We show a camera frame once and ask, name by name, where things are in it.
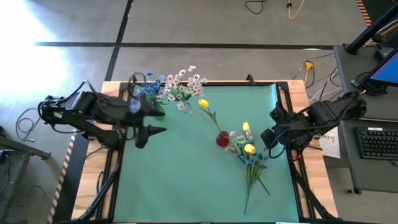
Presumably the white floor cable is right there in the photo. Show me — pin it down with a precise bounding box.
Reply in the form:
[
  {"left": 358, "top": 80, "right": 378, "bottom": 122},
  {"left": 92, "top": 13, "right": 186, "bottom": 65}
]
[{"left": 308, "top": 67, "right": 343, "bottom": 103}]

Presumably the black monitor pole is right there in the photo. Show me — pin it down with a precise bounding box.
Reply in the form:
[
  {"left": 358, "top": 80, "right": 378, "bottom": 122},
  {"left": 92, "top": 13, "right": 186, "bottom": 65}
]
[{"left": 345, "top": 1, "right": 398, "bottom": 55}]

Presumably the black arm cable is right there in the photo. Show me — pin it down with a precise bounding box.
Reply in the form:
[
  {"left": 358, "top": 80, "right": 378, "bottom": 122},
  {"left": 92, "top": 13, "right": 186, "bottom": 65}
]
[
  {"left": 268, "top": 130, "right": 290, "bottom": 159},
  {"left": 128, "top": 72, "right": 147, "bottom": 95}
]

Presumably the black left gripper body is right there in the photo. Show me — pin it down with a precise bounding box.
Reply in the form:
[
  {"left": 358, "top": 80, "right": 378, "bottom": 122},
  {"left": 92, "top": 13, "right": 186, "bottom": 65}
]
[{"left": 125, "top": 93, "right": 150, "bottom": 149}]

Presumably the yellow artificial tulip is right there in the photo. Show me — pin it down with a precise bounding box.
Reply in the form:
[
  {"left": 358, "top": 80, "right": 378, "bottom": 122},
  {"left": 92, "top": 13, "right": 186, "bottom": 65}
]
[
  {"left": 233, "top": 138, "right": 257, "bottom": 156},
  {"left": 198, "top": 98, "right": 224, "bottom": 138},
  {"left": 242, "top": 121, "right": 253, "bottom": 147}
]

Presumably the orange black striped tape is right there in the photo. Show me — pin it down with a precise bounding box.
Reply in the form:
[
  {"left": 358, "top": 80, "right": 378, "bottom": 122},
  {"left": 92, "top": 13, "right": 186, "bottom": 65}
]
[
  {"left": 46, "top": 133, "right": 77, "bottom": 224},
  {"left": 356, "top": 0, "right": 373, "bottom": 27}
]

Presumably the computer monitor blue screen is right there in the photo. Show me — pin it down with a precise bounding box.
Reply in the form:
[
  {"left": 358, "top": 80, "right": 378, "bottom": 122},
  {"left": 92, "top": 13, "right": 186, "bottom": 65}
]
[{"left": 368, "top": 49, "right": 398, "bottom": 88}]

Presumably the green table mat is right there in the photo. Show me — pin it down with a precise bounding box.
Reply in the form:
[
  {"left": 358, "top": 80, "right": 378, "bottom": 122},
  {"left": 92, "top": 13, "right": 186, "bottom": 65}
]
[{"left": 113, "top": 83, "right": 300, "bottom": 223}]

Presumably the green glass vase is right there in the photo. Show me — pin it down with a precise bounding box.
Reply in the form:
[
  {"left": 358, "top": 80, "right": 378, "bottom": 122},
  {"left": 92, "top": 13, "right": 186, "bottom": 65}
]
[{"left": 154, "top": 104, "right": 166, "bottom": 121}]

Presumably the grey metal table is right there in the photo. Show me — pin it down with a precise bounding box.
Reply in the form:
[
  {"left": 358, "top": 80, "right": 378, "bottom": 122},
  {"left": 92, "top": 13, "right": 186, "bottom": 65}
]
[{"left": 0, "top": 126, "right": 52, "bottom": 224}]

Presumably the yellow floor cable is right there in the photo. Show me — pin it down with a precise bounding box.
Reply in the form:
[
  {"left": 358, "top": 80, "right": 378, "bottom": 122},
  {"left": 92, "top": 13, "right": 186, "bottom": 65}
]
[{"left": 287, "top": 0, "right": 307, "bottom": 20}]

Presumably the grey computer desk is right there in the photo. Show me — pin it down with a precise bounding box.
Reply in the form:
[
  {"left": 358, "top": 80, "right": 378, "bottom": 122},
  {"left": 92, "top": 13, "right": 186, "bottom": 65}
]
[{"left": 333, "top": 43, "right": 398, "bottom": 194}]

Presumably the black keyboard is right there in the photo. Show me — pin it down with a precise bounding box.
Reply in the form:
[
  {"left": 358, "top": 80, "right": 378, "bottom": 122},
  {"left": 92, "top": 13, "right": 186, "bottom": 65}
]
[{"left": 353, "top": 126, "right": 398, "bottom": 161}]

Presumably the red glass vase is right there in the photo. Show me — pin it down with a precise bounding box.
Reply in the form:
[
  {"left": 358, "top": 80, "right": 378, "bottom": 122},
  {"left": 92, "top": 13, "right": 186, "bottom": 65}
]
[{"left": 215, "top": 130, "right": 230, "bottom": 148}]

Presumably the black diagonal frame strut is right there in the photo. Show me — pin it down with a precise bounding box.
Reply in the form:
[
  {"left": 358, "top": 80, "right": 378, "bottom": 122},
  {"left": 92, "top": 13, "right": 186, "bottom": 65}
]
[
  {"left": 77, "top": 157, "right": 123, "bottom": 222},
  {"left": 287, "top": 152, "right": 335, "bottom": 220}
]

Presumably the black looped floor cable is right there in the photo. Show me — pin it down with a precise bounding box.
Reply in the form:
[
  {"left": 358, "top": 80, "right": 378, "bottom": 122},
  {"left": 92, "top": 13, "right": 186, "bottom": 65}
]
[{"left": 15, "top": 108, "right": 41, "bottom": 143}]

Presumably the black metal table frame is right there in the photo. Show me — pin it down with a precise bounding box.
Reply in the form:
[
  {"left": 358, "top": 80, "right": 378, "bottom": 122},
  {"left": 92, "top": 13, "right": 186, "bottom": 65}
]
[{"left": 98, "top": 74, "right": 338, "bottom": 224}]

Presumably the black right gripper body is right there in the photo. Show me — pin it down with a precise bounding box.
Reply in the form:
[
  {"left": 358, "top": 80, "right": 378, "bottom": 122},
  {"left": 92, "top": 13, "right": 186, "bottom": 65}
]
[{"left": 260, "top": 101, "right": 300, "bottom": 149}]

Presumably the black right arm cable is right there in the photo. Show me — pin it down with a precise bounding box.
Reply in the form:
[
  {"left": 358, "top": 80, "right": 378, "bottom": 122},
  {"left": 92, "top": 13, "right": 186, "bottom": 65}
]
[{"left": 268, "top": 130, "right": 290, "bottom": 159}]

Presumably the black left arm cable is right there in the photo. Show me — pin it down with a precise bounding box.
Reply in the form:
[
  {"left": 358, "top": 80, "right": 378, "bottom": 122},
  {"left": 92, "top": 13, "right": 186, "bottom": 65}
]
[{"left": 128, "top": 72, "right": 147, "bottom": 95}]

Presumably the black desk cable bundle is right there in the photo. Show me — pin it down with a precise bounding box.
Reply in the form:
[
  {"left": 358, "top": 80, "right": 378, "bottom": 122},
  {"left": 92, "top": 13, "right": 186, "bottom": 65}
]
[{"left": 350, "top": 70, "right": 389, "bottom": 96}]

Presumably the white paper sheet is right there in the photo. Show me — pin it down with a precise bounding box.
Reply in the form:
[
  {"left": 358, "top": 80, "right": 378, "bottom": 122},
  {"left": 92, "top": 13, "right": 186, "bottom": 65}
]
[{"left": 318, "top": 127, "right": 342, "bottom": 159}]

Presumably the black floor platform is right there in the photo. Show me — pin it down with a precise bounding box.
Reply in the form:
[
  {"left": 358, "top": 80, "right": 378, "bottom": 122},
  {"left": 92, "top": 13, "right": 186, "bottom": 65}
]
[{"left": 51, "top": 133, "right": 101, "bottom": 223}]

